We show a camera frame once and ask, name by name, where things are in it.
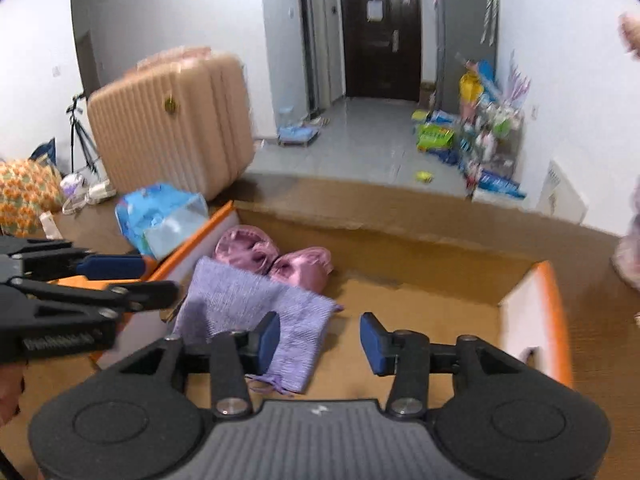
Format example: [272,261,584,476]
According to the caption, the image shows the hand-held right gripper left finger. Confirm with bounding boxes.
[102,311,282,418]

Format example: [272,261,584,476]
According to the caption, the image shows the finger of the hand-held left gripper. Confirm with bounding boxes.
[0,236,151,283]
[0,279,181,322]

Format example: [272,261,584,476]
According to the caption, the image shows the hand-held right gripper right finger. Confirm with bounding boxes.
[360,311,546,418]

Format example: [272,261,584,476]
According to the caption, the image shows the orange-edged cardboard box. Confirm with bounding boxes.
[92,200,575,411]

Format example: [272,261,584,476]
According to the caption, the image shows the purple knitted cloth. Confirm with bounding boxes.
[172,256,345,395]

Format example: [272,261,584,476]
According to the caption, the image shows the blue tissue pack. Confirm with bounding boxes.
[115,183,209,260]

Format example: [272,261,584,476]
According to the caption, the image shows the white charger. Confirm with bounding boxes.
[87,180,117,205]

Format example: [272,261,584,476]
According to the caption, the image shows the pink satin pouch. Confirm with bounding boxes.
[214,225,280,276]
[269,246,334,293]

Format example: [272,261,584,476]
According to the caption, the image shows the crumpled white plastic bag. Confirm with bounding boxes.
[60,172,92,214]

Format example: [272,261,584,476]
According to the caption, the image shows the orange floral cushion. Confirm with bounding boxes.
[0,159,65,238]

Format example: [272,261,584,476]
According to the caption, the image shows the black tripod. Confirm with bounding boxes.
[66,92,101,176]

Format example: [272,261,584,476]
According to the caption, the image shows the pink ribbed suitcase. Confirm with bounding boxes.
[87,47,256,202]

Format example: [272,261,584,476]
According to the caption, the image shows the blue packets on floor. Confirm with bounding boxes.
[472,170,527,200]

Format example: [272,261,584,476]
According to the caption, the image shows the blue low stool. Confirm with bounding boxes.
[277,122,321,147]

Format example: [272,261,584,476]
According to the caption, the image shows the green packet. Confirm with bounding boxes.
[417,122,456,152]

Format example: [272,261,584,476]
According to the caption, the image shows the cluttered storage rack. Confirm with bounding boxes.
[459,60,527,196]

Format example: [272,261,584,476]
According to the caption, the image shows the white board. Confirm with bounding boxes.
[536,160,590,225]

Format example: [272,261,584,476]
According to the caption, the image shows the ribbed pale purple vase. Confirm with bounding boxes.
[612,220,640,292]

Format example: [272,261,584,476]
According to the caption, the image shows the yellow bag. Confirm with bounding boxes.
[460,72,485,112]

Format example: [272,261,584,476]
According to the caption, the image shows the dark brown door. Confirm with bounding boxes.
[340,0,422,102]

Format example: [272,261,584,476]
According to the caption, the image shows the dried pink flowers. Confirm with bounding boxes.
[619,12,640,62]

